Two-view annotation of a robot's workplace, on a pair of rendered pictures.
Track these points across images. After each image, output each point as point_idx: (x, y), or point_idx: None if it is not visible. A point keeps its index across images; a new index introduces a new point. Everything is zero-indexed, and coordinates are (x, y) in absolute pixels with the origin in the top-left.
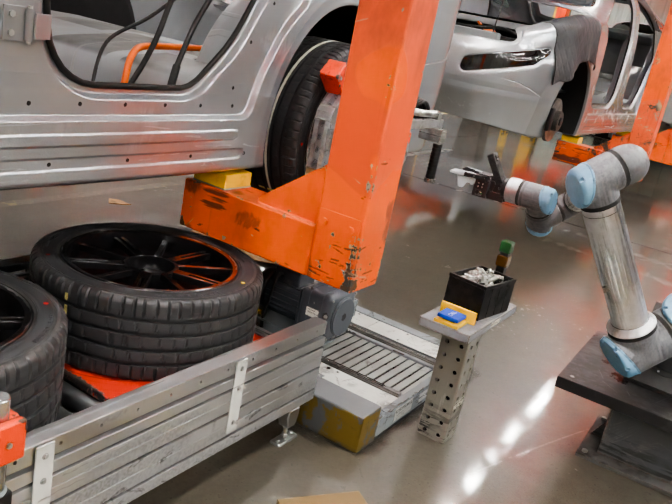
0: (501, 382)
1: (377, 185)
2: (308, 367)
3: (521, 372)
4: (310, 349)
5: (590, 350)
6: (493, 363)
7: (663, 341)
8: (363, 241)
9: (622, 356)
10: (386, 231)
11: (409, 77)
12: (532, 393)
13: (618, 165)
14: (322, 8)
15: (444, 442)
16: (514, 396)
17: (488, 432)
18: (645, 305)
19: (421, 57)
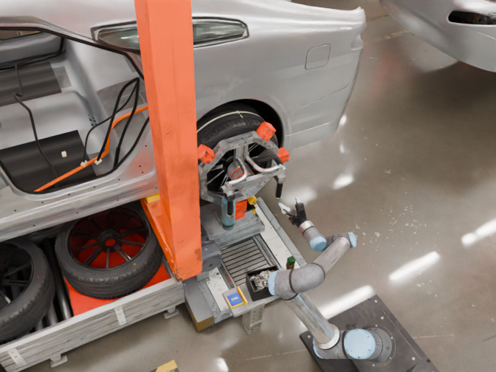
0: (325, 294)
1: (178, 249)
2: (173, 295)
3: (348, 287)
4: (172, 291)
5: (348, 314)
6: (335, 276)
7: (338, 353)
8: (178, 266)
9: (314, 350)
10: (199, 257)
11: (184, 210)
12: (338, 307)
13: (288, 286)
14: (198, 115)
15: (249, 334)
16: (323, 307)
17: (281, 333)
18: (327, 335)
19: (193, 200)
